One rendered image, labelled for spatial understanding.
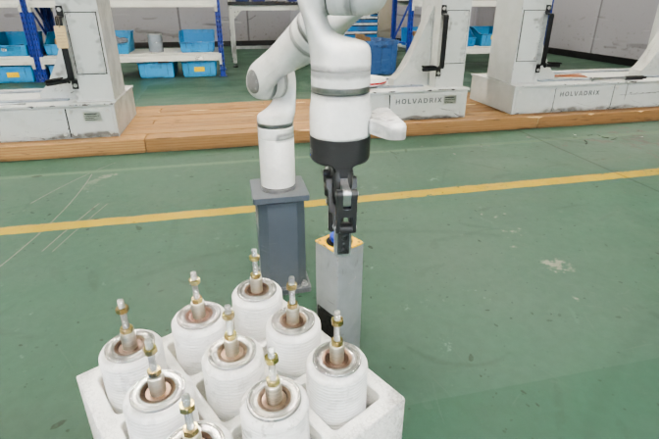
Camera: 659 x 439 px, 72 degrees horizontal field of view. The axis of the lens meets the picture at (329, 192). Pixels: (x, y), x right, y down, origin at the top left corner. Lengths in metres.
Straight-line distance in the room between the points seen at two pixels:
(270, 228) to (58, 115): 1.79
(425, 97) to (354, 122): 2.36
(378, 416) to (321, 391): 0.10
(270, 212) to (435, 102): 1.91
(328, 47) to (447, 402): 0.77
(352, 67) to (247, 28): 8.45
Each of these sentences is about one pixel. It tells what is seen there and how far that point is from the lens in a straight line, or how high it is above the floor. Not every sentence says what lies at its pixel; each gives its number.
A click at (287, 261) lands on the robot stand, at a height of 0.10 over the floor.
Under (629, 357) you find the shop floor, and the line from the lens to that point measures 1.31.
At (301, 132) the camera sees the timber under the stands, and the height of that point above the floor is 0.06.
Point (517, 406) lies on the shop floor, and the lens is 1.09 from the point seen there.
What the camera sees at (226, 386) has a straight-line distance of 0.75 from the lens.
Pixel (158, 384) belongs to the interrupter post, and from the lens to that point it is 0.72.
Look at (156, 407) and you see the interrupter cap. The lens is 0.72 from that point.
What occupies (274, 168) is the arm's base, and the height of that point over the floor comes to 0.37.
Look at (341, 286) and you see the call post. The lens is 0.92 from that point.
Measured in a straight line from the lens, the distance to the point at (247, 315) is 0.87.
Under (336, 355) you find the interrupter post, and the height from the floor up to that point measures 0.27.
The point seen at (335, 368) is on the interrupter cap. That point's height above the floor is 0.25.
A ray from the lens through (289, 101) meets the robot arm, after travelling 1.13.
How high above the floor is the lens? 0.76
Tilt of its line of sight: 23 degrees down
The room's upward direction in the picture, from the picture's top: straight up
